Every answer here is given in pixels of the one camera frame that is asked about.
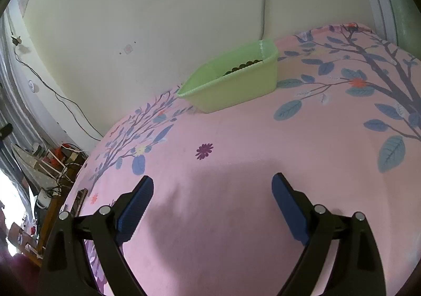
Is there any black wall cable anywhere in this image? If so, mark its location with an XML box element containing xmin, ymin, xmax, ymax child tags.
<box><xmin>11</xmin><ymin>36</ymin><xmax>104</xmax><ymax>140</ymax></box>

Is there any cluttered side shelf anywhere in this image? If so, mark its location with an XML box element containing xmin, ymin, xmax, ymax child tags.
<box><xmin>11</xmin><ymin>144</ymin><xmax>87</xmax><ymax>209</ymax></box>

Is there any brown bead bracelet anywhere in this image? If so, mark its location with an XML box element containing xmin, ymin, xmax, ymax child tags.
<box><xmin>223</xmin><ymin>58</ymin><xmax>264</xmax><ymax>76</ymax></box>

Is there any grey striped curtain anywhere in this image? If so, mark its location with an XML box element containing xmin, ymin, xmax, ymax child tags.
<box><xmin>1</xmin><ymin>17</ymin><xmax>38</xmax><ymax>206</ymax></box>

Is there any pink floral bed sheet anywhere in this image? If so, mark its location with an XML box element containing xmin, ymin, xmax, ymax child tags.
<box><xmin>74</xmin><ymin>23</ymin><xmax>420</xmax><ymax>295</ymax></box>

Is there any green plastic basin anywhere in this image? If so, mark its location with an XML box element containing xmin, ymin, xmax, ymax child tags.
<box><xmin>178</xmin><ymin>39</ymin><xmax>279</xmax><ymax>113</ymax></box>

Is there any frosted glass door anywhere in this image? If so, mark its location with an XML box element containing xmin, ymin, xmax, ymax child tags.
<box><xmin>369</xmin><ymin>0</ymin><xmax>420</xmax><ymax>58</ymax></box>

